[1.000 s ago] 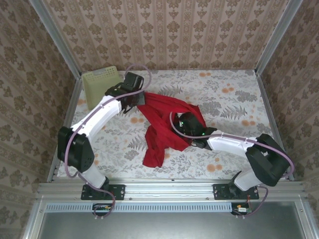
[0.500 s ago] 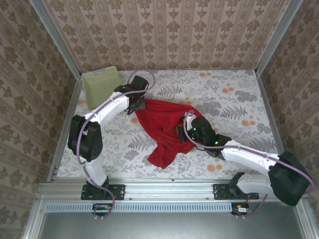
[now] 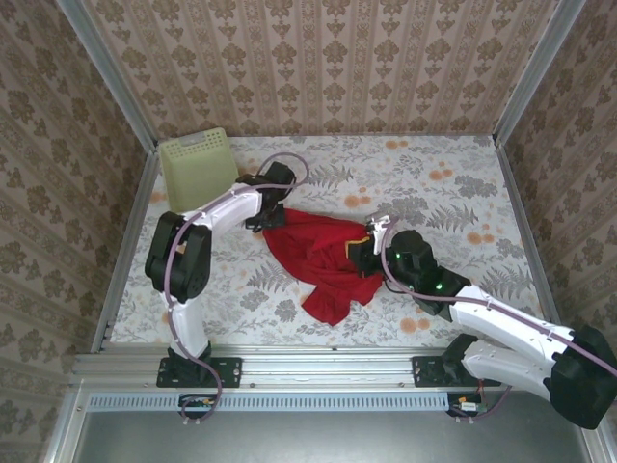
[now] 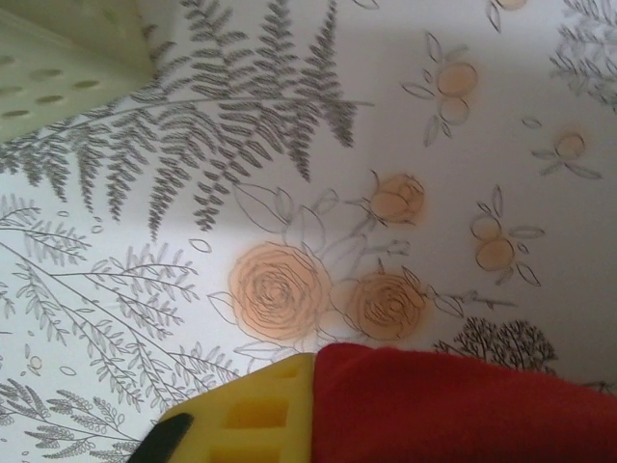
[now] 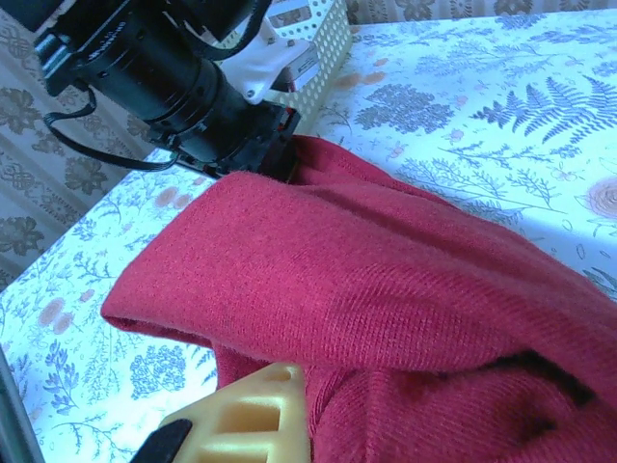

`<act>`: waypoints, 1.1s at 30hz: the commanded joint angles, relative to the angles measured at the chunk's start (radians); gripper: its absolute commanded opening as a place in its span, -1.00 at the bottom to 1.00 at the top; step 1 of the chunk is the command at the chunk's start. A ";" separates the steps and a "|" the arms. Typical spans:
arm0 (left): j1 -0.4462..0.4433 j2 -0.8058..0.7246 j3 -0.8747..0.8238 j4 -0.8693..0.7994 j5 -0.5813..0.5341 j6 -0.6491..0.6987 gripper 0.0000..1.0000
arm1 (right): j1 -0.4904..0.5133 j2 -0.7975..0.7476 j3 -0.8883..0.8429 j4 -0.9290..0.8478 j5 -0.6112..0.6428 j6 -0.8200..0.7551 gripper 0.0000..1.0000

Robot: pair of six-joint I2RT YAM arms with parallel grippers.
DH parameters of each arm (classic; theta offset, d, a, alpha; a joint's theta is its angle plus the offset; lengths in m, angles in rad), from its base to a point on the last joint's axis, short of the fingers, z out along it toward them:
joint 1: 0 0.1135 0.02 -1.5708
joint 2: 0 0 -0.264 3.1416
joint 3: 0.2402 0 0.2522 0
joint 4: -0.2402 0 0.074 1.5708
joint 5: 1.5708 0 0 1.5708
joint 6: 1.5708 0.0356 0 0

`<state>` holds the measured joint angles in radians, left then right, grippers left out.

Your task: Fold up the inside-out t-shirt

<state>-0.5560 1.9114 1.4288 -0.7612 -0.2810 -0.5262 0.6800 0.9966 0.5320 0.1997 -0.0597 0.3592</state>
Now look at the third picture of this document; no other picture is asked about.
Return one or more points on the red t-shirt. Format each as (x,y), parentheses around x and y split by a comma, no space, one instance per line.
(299,241)

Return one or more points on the aluminium frame bar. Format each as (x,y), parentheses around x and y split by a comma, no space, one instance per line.
(598,448)
(67,429)

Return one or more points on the aluminium corner post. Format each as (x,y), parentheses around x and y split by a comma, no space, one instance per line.
(115,77)
(532,77)

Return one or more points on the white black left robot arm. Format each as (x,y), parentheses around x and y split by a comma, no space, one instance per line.
(190,328)

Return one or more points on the aluminium table side rail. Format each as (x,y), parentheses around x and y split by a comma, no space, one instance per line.
(515,193)
(108,313)

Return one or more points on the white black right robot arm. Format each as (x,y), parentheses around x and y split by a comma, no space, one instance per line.
(501,357)

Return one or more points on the long aluminium mounting rail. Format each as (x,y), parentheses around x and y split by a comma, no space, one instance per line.
(328,369)

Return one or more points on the grey metal sheet panel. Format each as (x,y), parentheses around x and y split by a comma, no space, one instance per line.
(313,439)

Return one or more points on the small circuit board with connector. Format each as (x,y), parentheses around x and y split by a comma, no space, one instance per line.
(467,406)
(197,402)

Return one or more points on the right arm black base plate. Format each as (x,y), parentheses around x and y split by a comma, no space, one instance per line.
(424,371)

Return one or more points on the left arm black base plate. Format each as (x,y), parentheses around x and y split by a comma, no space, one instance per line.
(231,371)

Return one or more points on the pale green plastic basket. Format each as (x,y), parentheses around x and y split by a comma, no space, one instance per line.
(197,164)

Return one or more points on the floral patterned table cover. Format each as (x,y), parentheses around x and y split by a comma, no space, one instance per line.
(337,149)

